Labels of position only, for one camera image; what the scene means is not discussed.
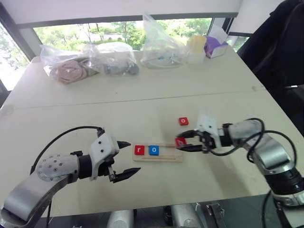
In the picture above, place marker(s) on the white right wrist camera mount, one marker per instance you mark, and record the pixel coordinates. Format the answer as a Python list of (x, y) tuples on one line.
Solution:
[(209, 128)]

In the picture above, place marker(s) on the red letter r block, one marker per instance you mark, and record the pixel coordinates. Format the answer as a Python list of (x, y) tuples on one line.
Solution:
[(139, 150)]

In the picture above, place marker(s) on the white box with yellow contents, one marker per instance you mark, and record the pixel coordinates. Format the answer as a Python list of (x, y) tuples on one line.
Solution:
[(196, 50)]

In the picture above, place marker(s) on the red letter o block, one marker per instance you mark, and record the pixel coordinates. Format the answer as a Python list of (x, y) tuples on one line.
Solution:
[(183, 121)]

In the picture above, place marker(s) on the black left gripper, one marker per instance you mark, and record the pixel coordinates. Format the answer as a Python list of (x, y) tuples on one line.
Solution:
[(104, 169)]

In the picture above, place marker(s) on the blue letter o block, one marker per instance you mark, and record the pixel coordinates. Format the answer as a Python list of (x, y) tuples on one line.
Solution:
[(154, 150)]

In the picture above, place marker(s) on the white tissue sheet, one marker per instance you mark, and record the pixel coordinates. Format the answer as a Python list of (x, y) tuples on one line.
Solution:
[(219, 33)]

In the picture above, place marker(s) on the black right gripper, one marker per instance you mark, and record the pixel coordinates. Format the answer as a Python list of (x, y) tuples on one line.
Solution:
[(207, 141)]

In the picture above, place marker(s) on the plastic bag with grey items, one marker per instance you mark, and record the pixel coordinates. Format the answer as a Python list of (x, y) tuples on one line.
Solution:
[(118, 64)]

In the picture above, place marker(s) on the plastic bag with beige items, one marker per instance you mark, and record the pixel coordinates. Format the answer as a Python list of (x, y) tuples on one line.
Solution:
[(69, 69)]

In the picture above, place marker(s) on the black jacket on chair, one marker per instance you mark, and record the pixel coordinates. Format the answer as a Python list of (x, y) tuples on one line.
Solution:
[(278, 52)]

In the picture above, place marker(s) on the purple tissue box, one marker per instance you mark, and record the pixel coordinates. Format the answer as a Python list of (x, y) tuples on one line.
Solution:
[(215, 48)]

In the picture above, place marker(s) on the dark metal bracket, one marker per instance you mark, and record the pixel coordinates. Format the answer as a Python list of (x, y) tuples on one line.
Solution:
[(215, 215)]

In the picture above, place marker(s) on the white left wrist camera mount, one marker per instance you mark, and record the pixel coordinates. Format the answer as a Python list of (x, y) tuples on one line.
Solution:
[(103, 145)]

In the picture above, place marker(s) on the tall clear plastic bag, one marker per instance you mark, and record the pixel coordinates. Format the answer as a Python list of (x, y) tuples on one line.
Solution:
[(161, 50)]

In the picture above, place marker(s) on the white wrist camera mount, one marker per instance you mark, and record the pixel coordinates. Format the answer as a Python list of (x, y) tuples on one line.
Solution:
[(103, 145), (209, 128)]

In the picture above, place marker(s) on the silver rounded robot leg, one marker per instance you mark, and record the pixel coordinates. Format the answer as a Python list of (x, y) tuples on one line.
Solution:
[(185, 217), (121, 219)]

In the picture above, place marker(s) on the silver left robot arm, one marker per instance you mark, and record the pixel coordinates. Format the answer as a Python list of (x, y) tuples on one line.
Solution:
[(28, 190)]

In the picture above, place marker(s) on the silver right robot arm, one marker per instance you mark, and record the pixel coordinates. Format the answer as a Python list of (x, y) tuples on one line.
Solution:
[(268, 152)]

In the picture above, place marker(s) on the wooden letter tray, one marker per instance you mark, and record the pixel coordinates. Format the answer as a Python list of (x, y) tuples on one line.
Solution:
[(166, 158)]

